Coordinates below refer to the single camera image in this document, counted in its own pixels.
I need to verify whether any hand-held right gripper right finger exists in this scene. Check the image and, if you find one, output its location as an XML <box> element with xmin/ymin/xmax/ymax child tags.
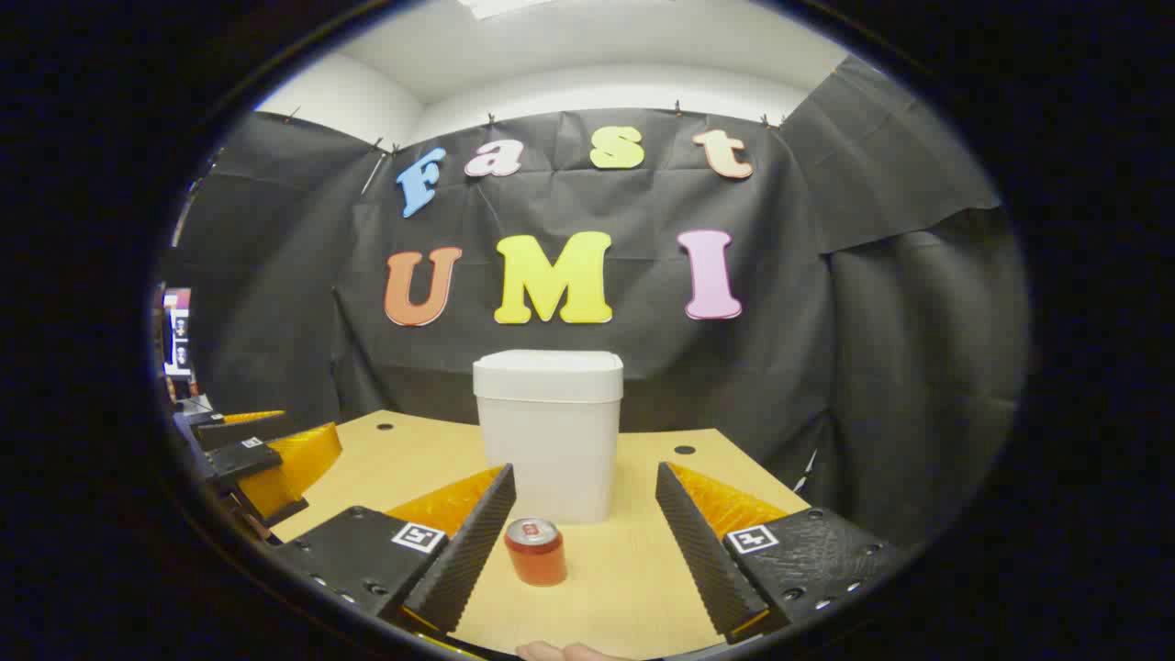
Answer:
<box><xmin>655</xmin><ymin>461</ymin><xmax>910</xmax><ymax>645</ymax></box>

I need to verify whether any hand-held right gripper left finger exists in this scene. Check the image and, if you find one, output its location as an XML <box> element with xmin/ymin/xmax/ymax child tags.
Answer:
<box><xmin>266</xmin><ymin>464</ymin><xmax>517</xmax><ymax>639</ymax></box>

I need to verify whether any red pop can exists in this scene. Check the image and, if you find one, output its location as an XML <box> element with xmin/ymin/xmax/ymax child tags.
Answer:
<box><xmin>504</xmin><ymin>518</ymin><xmax>568</xmax><ymax>588</ymax></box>

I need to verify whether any white desktop garbage bin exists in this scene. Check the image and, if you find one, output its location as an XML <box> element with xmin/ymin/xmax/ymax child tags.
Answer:
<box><xmin>473</xmin><ymin>349</ymin><xmax>625</xmax><ymax>526</ymax></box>

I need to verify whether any wooden desktop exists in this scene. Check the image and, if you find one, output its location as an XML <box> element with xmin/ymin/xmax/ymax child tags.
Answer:
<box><xmin>266</xmin><ymin>409</ymin><xmax>813</xmax><ymax>661</ymax></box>

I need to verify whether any computer monitor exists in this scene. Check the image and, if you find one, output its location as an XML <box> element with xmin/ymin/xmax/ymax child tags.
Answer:
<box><xmin>161</xmin><ymin>286</ymin><xmax>194</xmax><ymax>379</ymax></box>

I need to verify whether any black backdrop cloth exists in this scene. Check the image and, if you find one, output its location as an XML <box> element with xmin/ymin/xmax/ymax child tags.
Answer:
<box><xmin>170</xmin><ymin>55</ymin><xmax>1029</xmax><ymax>552</ymax></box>

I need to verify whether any ceiling light panel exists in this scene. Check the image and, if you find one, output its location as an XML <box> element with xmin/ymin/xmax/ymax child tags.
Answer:
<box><xmin>456</xmin><ymin>0</ymin><xmax>561</xmax><ymax>21</ymax></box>

